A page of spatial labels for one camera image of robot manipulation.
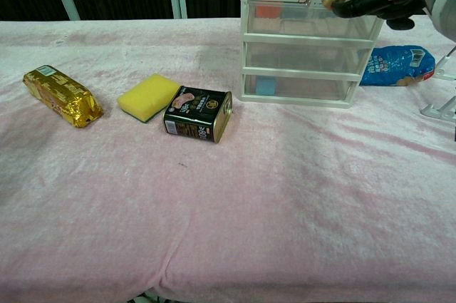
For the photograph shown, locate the gold foil snack package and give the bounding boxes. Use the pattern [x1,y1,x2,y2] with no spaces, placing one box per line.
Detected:
[23,64,105,129]

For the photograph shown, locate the black luncheon meat can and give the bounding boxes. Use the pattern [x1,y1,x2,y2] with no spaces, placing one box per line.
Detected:
[162,85,233,144]

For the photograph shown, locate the orange block in drawer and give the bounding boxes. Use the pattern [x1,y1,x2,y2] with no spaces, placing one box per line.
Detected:
[255,6,281,20]

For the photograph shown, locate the yellow sponge with green base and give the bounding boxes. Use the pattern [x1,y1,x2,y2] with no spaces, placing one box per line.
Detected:
[117,73,182,124]

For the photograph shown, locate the blue snack bag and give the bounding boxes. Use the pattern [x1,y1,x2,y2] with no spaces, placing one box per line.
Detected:
[358,44,436,88]

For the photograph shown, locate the metal wire folding rack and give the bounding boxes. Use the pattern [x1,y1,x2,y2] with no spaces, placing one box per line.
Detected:
[420,46,456,120]

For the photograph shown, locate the pink plush table cloth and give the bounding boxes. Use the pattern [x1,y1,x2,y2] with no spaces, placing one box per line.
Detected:
[0,16,456,303]

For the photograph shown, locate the blue block in drawer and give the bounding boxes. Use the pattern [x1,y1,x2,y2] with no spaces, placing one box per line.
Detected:
[255,76,277,97]

